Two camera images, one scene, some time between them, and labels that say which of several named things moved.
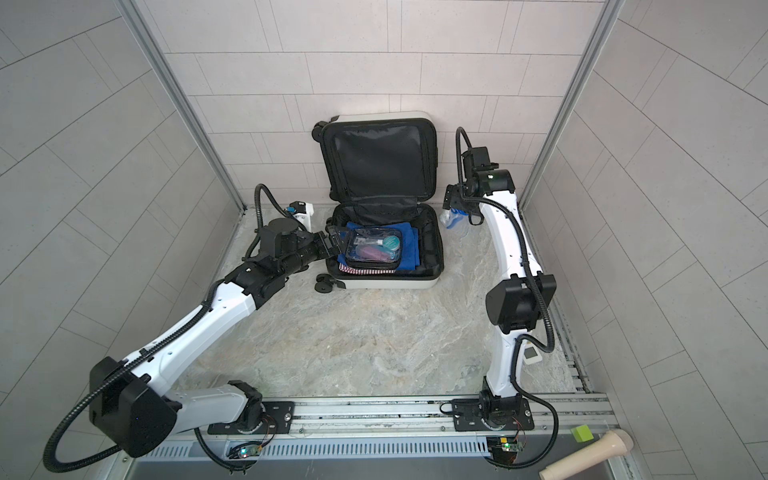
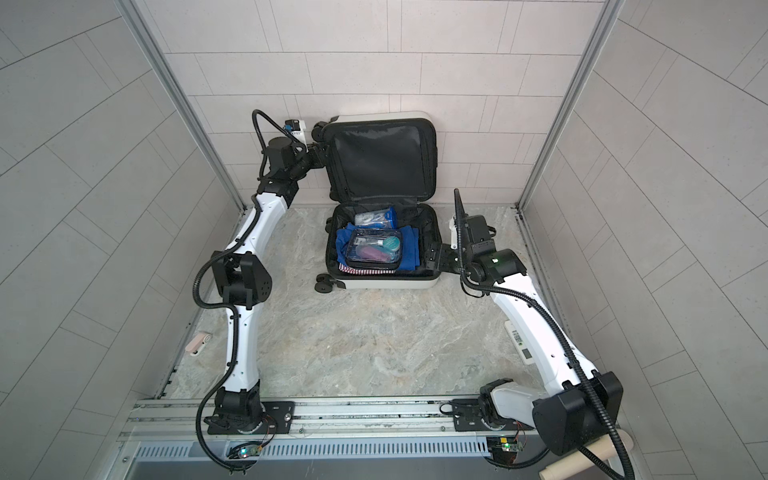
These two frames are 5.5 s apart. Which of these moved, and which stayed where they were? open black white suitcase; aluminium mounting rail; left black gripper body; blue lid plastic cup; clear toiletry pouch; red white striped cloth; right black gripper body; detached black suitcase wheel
Moved: left black gripper body; right black gripper body; blue lid plastic cup
Stayed: clear toiletry pouch; red white striped cloth; open black white suitcase; detached black suitcase wheel; aluminium mounting rail
